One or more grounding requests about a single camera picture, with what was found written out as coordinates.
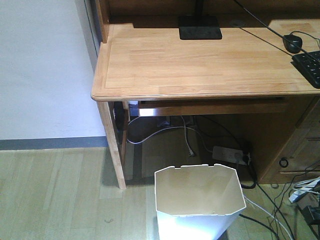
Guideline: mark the white plastic trash bin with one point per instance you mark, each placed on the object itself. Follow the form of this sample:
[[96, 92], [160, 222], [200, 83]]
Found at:
[[197, 202]]

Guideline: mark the wooden desk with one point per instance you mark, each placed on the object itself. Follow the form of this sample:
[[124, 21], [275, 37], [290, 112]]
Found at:
[[141, 57]]

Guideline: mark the grey power strip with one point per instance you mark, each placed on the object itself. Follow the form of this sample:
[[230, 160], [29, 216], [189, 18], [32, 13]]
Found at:
[[230, 155]]

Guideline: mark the black monitor stand base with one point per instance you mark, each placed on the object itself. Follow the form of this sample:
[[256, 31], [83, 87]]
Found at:
[[199, 26]]

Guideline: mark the black computer mouse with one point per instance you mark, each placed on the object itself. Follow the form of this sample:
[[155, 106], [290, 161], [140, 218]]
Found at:
[[292, 43]]

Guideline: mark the black keyboard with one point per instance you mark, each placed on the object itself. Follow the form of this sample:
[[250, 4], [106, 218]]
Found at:
[[309, 66]]

